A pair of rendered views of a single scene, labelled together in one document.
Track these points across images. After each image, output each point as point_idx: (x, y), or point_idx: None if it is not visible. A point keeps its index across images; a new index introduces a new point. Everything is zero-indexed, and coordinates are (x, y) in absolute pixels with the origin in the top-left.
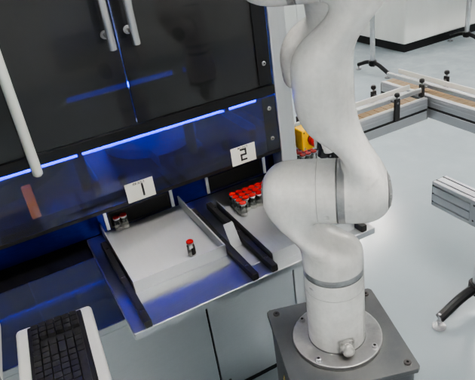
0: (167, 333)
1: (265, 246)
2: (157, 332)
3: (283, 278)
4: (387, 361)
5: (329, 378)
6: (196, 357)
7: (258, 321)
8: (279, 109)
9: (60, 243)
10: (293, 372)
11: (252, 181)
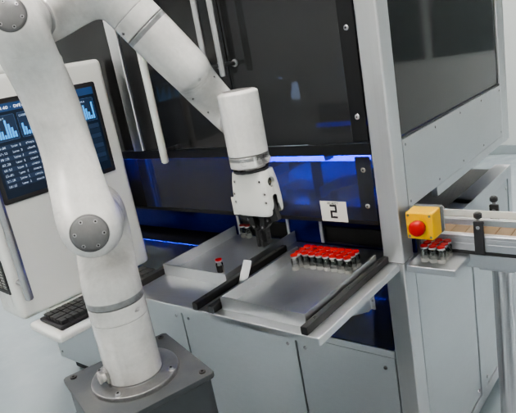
0: (264, 352)
1: (229, 290)
2: (256, 346)
3: (385, 383)
4: (105, 410)
5: (84, 386)
6: (289, 397)
7: (354, 412)
8: (376, 175)
9: (210, 228)
10: (91, 368)
11: (366, 251)
